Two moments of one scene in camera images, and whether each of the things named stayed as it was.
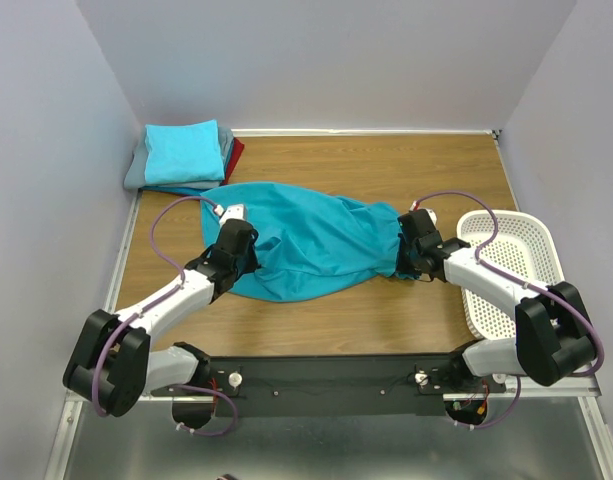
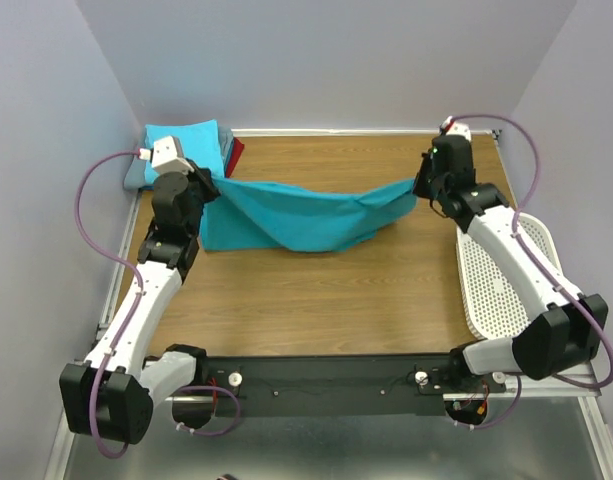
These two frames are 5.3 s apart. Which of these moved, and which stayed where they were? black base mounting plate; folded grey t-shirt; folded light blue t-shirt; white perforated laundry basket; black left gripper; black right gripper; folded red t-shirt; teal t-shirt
Moved: teal t-shirt; black right gripper; black left gripper
Stayed: white perforated laundry basket; black base mounting plate; folded red t-shirt; folded grey t-shirt; folded light blue t-shirt
